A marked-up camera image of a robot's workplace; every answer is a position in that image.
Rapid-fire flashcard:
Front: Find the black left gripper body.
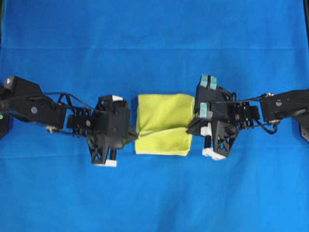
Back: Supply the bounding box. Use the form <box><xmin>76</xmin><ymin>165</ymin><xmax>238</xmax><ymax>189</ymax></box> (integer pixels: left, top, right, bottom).
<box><xmin>87</xmin><ymin>95</ymin><xmax>130</xmax><ymax>167</ymax></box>

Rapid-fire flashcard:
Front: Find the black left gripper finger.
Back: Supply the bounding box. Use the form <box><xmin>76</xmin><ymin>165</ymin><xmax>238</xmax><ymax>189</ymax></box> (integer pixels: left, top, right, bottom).
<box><xmin>126</xmin><ymin>123</ymin><xmax>138</xmax><ymax>143</ymax></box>

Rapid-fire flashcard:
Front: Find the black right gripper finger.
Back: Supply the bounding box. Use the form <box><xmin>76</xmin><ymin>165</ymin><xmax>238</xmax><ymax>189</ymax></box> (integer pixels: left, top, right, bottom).
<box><xmin>186</xmin><ymin>118</ymin><xmax>208</xmax><ymax>135</ymax></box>

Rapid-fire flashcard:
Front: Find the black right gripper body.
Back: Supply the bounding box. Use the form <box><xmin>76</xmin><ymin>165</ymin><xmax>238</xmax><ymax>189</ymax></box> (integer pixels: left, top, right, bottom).
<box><xmin>200</xmin><ymin>120</ymin><xmax>238</xmax><ymax>160</ymax></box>

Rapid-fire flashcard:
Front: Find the yellow-green square towel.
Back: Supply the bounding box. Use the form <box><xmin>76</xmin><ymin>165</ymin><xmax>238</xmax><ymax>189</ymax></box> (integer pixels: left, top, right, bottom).
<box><xmin>135</xmin><ymin>93</ymin><xmax>195</xmax><ymax>157</ymax></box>

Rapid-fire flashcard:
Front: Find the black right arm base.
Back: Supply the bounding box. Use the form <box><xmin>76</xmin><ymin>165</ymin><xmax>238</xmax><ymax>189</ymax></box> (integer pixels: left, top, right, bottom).
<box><xmin>298</xmin><ymin>121</ymin><xmax>309</xmax><ymax>142</ymax></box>

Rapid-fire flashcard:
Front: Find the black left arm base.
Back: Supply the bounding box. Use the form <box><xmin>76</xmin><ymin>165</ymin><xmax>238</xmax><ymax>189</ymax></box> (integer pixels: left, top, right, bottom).
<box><xmin>0</xmin><ymin>113</ymin><xmax>14</xmax><ymax>139</ymax></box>

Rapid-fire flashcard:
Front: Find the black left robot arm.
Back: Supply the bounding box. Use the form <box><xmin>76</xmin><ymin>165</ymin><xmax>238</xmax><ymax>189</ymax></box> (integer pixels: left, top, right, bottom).
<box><xmin>0</xmin><ymin>76</ymin><xmax>138</xmax><ymax>167</ymax></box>

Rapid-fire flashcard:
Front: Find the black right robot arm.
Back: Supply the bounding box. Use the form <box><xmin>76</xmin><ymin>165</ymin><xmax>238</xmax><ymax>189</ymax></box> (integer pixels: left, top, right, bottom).
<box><xmin>186</xmin><ymin>87</ymin><xmax>309</xmax><ymax>160</ymax></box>

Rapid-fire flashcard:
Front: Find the blue table cloth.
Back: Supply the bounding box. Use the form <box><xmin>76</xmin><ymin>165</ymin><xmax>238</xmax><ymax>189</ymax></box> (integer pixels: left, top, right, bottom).
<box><xmin>0</xmin><ymin>0</ymin><xmax>309</xmax><ymax>232</ymax></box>

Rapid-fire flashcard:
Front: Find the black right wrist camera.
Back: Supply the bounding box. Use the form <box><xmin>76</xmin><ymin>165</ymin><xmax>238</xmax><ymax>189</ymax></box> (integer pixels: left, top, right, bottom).
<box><xmin>194</xmin><ymin>74</ymin><xmax>233</xmax><ymax>120</ymax></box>

